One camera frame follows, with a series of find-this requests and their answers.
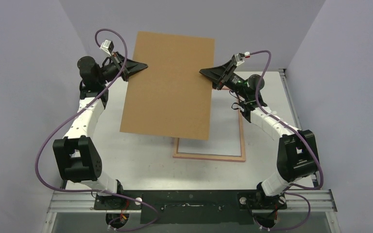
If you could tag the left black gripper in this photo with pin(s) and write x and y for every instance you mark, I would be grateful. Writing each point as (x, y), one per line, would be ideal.
(131, 67)

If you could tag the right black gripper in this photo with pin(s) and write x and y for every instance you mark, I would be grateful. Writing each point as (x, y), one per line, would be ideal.
(225, 75)

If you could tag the brown cardboard backing board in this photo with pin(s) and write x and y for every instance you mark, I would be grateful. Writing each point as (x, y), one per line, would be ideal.
(170, 97)

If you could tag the seascape photo print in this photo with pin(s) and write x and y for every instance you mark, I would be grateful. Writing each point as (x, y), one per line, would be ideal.
(224, 134)

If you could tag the pink wooden picture frame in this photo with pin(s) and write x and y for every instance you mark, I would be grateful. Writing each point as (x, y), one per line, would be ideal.
(242, 158)

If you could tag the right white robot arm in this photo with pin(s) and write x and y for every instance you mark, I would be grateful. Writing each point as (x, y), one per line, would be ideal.
(297, 155)

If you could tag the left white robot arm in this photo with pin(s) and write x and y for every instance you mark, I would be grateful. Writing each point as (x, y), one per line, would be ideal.
(77, 158)

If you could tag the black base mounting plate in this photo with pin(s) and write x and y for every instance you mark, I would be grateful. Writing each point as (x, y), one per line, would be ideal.
(192, 206)

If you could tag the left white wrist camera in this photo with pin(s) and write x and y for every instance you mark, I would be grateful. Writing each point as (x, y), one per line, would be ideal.
(107, 46)

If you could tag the aluminium rail front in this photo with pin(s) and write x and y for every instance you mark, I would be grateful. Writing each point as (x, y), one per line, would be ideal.
(297, 201)

